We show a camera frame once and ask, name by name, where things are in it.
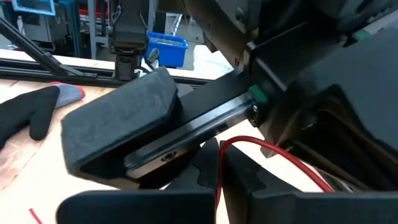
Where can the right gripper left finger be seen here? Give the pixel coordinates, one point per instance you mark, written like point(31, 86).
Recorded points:
point(140, 208)

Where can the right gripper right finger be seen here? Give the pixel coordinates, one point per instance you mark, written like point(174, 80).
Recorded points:
point(295, 208)

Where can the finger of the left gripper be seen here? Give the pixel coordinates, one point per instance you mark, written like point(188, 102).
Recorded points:
point(373, 87)
point(118, 118)

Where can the white bag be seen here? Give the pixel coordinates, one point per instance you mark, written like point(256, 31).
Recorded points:
point(211, 62)

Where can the blue plastic crate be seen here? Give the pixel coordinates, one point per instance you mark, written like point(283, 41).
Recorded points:
point(168, 53)

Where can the grey metal shelving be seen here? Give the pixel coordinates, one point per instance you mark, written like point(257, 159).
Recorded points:
point(91, 28)

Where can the black glove grey cuff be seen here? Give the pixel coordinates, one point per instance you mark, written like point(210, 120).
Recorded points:
point(18, 112)

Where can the blue framed tablet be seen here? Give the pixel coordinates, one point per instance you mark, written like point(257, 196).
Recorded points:
point(34, 7)

